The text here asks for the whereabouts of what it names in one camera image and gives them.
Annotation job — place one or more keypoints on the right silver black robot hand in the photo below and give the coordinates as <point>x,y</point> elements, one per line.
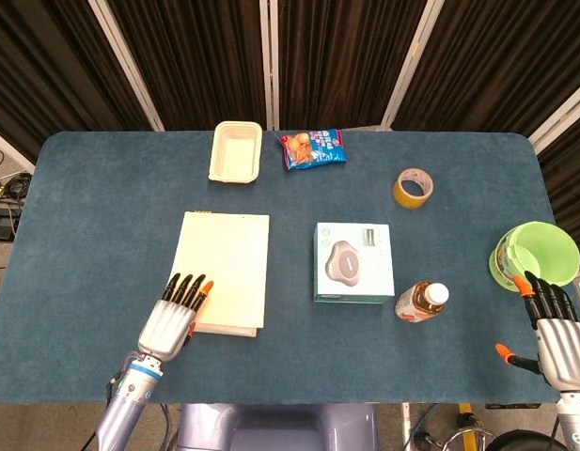
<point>564,347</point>

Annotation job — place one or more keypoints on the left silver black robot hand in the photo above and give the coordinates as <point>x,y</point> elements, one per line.
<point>167,326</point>

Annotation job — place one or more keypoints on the cream spiral notepad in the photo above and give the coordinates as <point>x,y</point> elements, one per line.
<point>228,263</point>

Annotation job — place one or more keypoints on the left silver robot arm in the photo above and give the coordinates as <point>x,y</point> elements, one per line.
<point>125,409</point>

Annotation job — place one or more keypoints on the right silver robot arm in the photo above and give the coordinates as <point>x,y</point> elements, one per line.
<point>576,420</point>

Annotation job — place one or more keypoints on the green plastic cup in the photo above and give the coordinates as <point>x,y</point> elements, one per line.
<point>548,253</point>

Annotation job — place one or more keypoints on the black round stool seat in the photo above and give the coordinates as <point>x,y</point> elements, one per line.
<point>524,441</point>

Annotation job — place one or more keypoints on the blue felt table cloth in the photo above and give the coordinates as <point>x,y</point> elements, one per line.
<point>106,244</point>

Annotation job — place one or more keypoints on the grey robot torso base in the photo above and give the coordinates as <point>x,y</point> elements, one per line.
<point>280,427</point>

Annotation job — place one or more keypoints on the amber tea bottle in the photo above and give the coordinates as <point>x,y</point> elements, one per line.
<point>418,305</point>

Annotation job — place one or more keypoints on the beige disposable food container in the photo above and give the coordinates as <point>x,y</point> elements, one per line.
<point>235,155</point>

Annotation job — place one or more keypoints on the teal Philips speaker box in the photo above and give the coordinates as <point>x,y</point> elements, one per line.
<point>353,263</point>

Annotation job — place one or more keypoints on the yellow packing tape roll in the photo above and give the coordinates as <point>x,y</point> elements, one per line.
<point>404,197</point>

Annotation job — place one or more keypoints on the blue snack bag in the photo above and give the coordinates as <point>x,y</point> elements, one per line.
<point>313,149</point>

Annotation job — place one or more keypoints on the dark pleated curtain panel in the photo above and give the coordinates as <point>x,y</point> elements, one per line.
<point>496,61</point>
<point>200,61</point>
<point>45,70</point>
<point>341,61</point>

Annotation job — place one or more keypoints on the yellow stand post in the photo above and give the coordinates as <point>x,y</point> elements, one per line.
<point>467,420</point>

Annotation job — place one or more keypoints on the white partition frame post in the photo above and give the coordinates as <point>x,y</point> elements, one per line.
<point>7,148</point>
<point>125,61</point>
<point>559,117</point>
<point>412,61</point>

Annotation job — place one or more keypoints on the white double partition post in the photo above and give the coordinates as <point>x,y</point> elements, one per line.
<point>270,61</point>

